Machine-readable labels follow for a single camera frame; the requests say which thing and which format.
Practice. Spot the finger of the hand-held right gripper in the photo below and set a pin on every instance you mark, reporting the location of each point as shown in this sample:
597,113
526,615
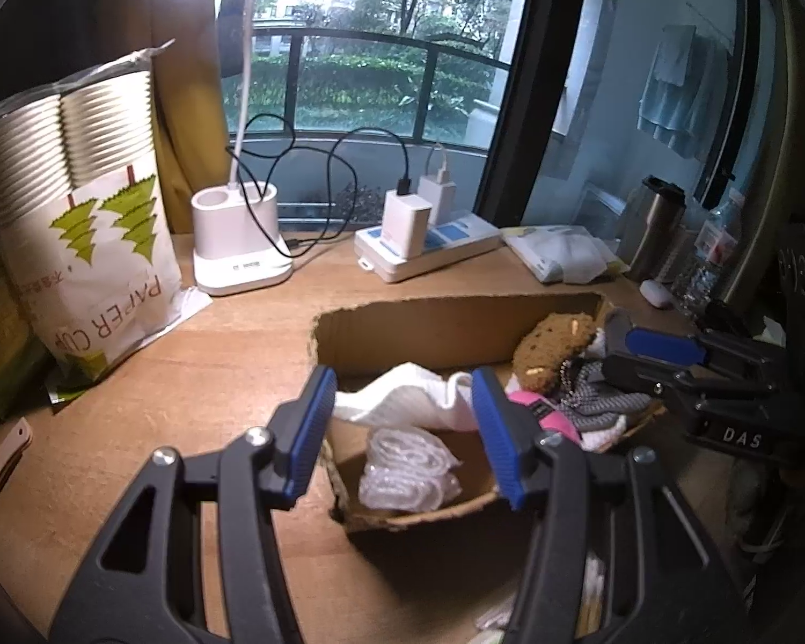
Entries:
644,375
664,347

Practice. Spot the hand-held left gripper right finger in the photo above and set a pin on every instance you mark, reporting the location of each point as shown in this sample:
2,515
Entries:
496,436

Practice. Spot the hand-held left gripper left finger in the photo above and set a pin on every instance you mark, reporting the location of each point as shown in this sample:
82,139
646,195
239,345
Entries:
312,429

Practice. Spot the grey knitted item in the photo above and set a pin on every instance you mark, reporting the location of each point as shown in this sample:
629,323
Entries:
597,404

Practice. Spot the pink knitted item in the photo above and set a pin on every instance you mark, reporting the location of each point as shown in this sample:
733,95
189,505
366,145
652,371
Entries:
557,422

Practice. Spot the white bubble-wrapped bundle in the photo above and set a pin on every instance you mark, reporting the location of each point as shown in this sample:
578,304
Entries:
409,473

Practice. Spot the white towel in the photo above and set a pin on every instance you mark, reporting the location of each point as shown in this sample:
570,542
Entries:
409,396

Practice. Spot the brown knitted item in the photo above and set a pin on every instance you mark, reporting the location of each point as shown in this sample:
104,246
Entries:
550,349

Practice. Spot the cardboard box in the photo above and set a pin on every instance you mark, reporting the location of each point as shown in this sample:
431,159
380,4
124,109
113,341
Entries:
402,329

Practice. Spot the white computer mouse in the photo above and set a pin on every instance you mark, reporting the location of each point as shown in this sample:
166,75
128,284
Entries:
656,293

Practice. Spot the clear water bottle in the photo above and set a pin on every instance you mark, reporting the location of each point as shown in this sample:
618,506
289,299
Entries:
708,248

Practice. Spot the steel thermos cup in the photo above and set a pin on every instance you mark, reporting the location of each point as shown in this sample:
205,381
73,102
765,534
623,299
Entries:
651,228

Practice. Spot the white mask packet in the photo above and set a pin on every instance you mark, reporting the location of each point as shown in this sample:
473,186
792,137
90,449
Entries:
563,251

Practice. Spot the white desk lamp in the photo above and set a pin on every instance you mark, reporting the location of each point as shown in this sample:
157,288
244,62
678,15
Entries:
241,261

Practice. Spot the white power strip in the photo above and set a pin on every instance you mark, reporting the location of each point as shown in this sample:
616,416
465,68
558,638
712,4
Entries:
456,241

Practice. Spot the large white charger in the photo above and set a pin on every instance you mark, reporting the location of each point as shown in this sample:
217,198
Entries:
406,221

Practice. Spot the small white charger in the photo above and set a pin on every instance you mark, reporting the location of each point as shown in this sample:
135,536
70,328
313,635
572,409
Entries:
436,198

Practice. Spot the hanging blue towels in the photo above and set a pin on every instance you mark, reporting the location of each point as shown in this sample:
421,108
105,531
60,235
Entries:
681,94

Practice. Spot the yellow curtain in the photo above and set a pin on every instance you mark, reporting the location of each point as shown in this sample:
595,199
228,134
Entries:
188,147
778,114

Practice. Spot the bag of paper cups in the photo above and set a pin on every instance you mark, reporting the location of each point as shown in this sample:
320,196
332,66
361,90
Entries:
107,268

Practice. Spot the pale pink folding tool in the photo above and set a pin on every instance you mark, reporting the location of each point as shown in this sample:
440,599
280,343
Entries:
3,459

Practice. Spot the green plastic bag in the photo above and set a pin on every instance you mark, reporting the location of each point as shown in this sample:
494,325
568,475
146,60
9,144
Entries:
0,362

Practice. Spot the black balcony railing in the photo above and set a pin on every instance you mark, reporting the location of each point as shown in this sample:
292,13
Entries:
375,37

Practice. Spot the hanging grey garment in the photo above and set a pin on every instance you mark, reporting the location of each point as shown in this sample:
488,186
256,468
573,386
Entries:
231,33

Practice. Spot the black window frame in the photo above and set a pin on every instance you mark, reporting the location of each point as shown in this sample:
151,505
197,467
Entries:
530,80

